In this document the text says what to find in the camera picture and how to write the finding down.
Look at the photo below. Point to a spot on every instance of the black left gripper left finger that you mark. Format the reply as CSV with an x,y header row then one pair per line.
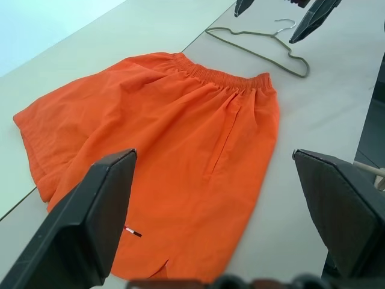
x,y
75,222

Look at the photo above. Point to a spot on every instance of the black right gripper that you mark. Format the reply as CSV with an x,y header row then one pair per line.
x,y
296,2

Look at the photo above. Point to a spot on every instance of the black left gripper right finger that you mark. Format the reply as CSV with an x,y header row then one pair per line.
x,y
346,210

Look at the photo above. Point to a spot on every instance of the orange shorts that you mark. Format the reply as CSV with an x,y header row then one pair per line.
x,y
165,135

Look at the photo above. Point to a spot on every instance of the beige wooden table rail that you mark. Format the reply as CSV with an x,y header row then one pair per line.
x,y
371,169

